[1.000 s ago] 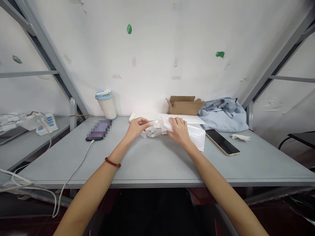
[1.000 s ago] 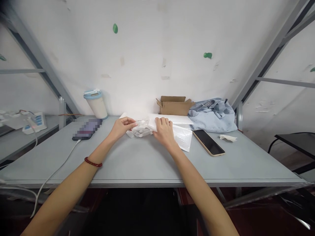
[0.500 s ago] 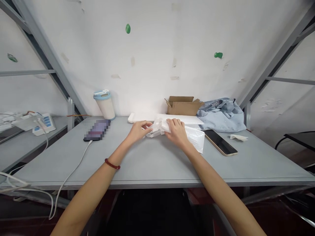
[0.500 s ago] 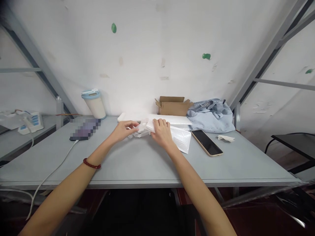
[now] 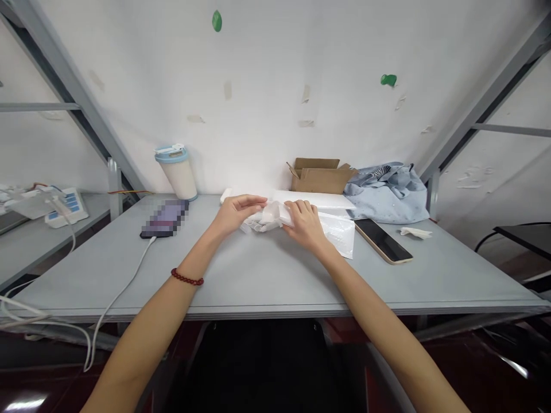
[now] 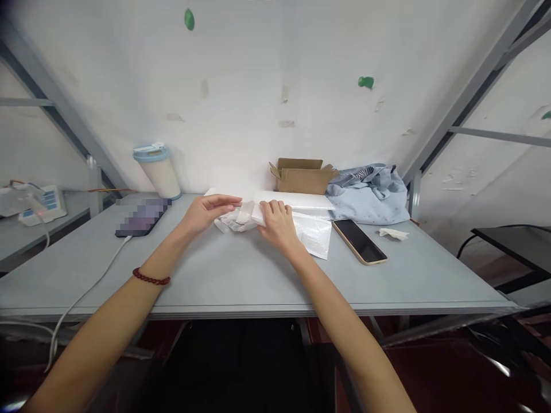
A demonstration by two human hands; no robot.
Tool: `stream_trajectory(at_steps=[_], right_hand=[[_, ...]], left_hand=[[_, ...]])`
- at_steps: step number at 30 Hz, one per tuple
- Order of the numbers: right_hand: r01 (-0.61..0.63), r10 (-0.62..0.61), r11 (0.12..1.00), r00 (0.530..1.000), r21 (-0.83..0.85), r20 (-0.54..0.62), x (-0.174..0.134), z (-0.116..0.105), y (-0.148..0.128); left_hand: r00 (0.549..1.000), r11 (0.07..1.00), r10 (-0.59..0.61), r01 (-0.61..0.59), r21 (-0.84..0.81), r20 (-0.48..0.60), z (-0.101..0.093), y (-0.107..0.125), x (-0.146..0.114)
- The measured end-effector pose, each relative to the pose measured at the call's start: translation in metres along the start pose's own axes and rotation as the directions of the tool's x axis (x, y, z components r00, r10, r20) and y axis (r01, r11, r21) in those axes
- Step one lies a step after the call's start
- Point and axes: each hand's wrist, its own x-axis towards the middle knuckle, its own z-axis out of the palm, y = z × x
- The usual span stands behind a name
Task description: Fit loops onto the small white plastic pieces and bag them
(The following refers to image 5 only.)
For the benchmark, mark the white tumbler with blue lid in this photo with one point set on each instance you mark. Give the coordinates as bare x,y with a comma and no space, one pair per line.
178,174

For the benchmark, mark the person's right thumb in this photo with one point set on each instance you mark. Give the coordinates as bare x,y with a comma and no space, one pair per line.
289,228

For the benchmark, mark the person's left hand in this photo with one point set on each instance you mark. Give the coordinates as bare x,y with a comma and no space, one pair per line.
234,213

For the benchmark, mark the person's left thumb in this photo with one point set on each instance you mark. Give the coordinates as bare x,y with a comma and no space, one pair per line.
254,209

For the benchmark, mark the white and blue power strip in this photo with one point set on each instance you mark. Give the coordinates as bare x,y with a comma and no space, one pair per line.
66,206

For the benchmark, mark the light blue cloth bag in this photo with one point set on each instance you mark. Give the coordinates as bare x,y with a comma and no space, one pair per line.
389,195

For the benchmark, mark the phone in gold case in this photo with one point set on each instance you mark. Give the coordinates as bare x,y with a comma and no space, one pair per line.
383,240

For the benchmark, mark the crumpled white tissue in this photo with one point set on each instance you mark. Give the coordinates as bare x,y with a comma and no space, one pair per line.
415,232

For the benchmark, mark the white bubble wrap pouch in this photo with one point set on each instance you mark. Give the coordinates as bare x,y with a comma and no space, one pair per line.
340,234

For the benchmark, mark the person's right fingers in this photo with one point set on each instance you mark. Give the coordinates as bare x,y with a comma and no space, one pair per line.
301,207

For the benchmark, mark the open cardboard box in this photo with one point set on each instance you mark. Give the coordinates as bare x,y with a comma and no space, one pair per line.
318,176

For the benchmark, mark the white foam roll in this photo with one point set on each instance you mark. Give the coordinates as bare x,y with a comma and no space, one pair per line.
227,194

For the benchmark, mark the white plastic parts packet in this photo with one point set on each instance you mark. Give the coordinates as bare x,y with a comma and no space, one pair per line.
271,217

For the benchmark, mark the black side table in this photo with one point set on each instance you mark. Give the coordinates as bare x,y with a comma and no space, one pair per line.
523,238

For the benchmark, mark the green oval wall sticker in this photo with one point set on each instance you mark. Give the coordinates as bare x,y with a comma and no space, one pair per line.
217,20

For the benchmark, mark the person's right hand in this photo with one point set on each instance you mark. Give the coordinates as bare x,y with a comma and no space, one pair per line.
307,226

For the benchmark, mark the flat white foam package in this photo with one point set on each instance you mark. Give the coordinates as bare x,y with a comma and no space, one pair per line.
318,198

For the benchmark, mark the grey metal shelf frame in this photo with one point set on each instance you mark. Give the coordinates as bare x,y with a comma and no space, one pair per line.
73,94
486,103

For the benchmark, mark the person's left fingers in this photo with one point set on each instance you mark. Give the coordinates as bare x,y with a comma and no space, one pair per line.
254,198

